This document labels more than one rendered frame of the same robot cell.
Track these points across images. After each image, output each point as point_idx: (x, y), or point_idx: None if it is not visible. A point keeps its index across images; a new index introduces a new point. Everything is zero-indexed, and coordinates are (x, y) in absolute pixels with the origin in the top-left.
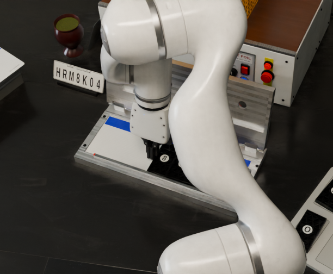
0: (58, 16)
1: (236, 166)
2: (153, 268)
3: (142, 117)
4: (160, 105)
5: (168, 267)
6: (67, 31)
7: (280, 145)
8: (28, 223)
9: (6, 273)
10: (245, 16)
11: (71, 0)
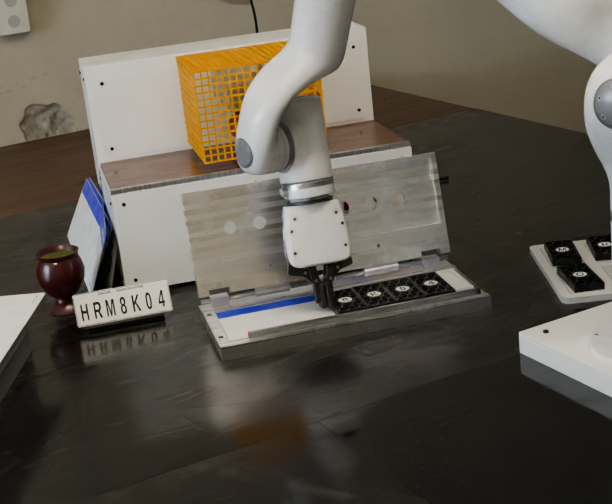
0: (36, 252)
1: None
2: (464, 369)
3: (309, 225)
4: (332, 188)
5: None
6: (69, 254)
7: (451, 262)
8: (241, 417)
9: (281, 456)
10: None
11: None
